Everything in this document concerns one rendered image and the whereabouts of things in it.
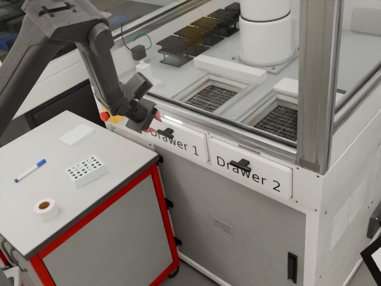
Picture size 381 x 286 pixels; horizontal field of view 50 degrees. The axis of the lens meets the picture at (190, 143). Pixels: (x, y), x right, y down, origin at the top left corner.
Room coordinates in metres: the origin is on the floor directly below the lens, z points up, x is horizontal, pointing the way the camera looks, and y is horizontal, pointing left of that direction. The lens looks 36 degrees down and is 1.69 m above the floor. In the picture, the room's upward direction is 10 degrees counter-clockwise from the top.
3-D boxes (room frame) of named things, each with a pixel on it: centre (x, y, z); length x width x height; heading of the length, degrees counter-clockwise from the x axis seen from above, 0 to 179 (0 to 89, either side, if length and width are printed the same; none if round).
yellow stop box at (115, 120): (1.41, 0.29, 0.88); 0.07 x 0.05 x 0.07; 43
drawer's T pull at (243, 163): (0.93, -0.14, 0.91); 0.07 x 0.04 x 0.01; 43
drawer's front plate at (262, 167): (0.95, -0.16, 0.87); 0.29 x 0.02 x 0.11; 43
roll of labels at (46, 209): (1.01, 0.51, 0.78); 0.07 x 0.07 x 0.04
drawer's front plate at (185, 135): (1.18, 0.05, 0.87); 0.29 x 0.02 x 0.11; 43
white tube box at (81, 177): (1.19, 0.39, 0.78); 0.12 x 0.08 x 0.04; 123
